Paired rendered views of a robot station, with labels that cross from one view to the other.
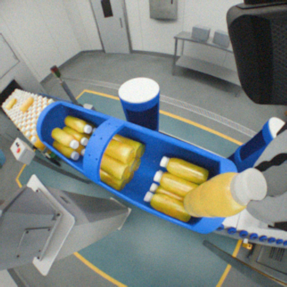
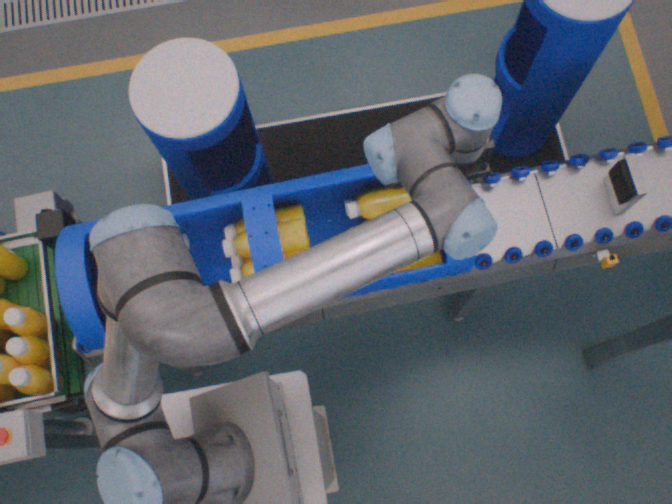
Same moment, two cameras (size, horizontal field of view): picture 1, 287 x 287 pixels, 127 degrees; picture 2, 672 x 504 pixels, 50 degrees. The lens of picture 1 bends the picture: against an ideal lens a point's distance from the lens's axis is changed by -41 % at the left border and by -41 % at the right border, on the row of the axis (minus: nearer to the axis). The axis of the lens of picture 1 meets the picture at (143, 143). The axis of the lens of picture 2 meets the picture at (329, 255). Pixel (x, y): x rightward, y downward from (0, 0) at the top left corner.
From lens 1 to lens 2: 1.17 m
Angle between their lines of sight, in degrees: 19
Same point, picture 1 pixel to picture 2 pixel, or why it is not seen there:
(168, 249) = (505, 441)
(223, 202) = not seen: hidden behind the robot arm
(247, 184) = not seen: hidden behind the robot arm
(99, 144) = (271, 241)
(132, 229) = (370, 460)
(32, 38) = not seen: outside the picture
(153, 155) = (322, 211)
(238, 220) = (552, 225)
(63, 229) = (298, 402)
